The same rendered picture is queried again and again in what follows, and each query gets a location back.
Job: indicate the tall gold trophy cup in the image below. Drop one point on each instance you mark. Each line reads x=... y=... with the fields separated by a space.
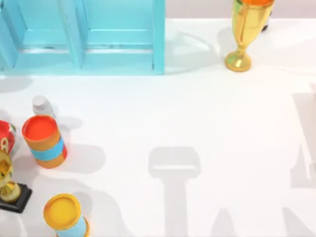
x=247 y=22

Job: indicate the orange can with blue band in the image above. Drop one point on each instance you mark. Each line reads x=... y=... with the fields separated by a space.
x=47 y=145

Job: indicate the red and white can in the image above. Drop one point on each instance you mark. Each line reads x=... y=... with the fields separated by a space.
x=6 y=139

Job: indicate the light blue rack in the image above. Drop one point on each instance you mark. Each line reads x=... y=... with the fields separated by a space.
x=118 y=37

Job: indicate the white bottle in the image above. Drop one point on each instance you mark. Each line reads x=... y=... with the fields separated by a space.
x=40 y=103

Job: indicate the gold trophy on black base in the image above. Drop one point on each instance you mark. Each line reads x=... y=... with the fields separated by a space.
x=10 y=192

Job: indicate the yellow-lidded can with blue band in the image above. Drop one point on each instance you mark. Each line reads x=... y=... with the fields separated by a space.
x=63 y=214

